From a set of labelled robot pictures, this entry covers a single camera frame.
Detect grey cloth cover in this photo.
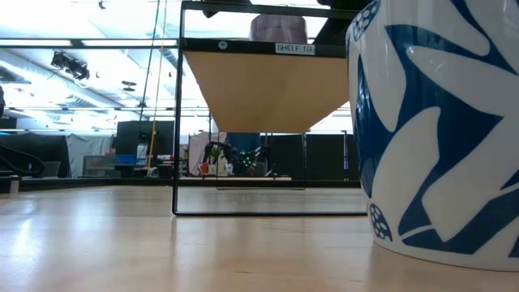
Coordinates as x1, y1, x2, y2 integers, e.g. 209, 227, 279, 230
66, 134, 115, 178

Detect wooden shelf black metal frame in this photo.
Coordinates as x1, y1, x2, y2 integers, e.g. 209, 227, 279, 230
172, 0, 368, 217

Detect pink cloth curtain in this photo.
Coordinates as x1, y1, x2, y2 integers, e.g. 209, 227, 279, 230
188, 131, 228, 176

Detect yellow hanging rope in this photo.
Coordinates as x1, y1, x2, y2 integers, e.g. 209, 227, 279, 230
146, 0, 169, 174

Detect purple ribbed mug white handle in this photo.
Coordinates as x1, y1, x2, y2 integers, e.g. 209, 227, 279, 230
249, 14, 308, 45

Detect black aluminium table frame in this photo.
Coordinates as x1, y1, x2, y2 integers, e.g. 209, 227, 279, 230
0, 176, 362, 192

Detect black partition panels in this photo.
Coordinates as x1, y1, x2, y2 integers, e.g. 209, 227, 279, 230
259, 132, 361, 182

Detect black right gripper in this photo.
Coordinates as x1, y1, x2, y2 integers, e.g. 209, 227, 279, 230
313, 0, 376, 45

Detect black hanging cable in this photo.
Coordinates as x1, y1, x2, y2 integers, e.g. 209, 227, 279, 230
136, 0, 162, 125

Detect white mug blue leaf pattern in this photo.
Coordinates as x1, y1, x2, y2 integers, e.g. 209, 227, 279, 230
346, 0, 519, 272

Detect black ceiling camera rig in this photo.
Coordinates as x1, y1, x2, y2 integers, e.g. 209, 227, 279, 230
50, 51, 91, 81

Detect black curved cable bundle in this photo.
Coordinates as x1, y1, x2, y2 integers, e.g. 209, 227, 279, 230
0, 144, 46, 178

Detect black monitor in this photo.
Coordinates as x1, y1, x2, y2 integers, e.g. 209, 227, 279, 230
114, 120, 175, 157

